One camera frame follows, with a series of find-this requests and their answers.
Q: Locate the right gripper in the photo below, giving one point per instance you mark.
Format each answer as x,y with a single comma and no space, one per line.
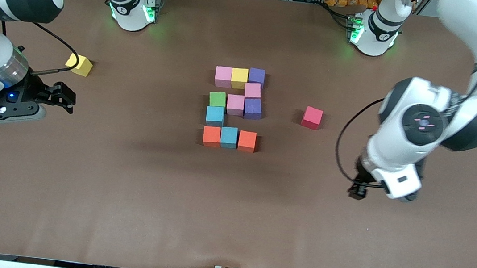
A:
33,89

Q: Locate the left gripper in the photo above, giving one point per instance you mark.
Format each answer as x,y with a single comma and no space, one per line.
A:
360,178

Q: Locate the red foam cube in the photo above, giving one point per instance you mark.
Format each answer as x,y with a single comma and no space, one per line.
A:
312,117

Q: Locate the orange foam cube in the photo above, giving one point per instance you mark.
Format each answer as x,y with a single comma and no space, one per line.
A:
247,141
211,136

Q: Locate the purple foam cube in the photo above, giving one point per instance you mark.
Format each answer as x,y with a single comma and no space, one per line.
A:
253,109
256,76

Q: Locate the blue foam cube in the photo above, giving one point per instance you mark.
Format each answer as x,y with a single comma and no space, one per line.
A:
229,137
215,115

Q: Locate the pink foam cube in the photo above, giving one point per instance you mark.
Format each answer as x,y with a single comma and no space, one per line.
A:
235,105
253,90
223,77

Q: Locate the green foam cube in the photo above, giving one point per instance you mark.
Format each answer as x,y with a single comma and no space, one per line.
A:
217,99

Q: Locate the yellow foam cube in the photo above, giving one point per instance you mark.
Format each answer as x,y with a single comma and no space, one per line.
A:
82,66
239,78

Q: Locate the brown table cover sheet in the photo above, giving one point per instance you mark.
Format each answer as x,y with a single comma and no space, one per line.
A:
75,223

